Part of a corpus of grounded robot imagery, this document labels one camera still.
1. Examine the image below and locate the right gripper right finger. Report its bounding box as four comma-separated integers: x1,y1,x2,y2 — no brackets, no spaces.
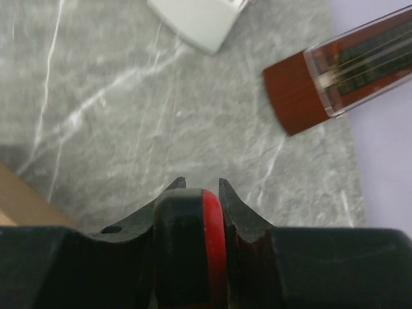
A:
219,179,411,308

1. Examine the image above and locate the white metronome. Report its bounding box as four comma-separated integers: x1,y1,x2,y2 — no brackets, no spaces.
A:
147,0,255,55

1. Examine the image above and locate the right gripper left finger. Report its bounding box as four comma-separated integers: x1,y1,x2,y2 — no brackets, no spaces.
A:
0,176,188,309

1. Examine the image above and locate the red black utility knife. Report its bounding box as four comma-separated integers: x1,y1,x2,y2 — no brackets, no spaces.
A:
153,189,228,308

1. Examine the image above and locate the brown wooden metronome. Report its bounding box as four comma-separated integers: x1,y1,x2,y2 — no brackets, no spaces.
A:
262,6,411,136

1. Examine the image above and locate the brown cardboard express box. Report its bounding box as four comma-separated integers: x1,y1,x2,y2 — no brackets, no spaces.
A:
0,164,75,228

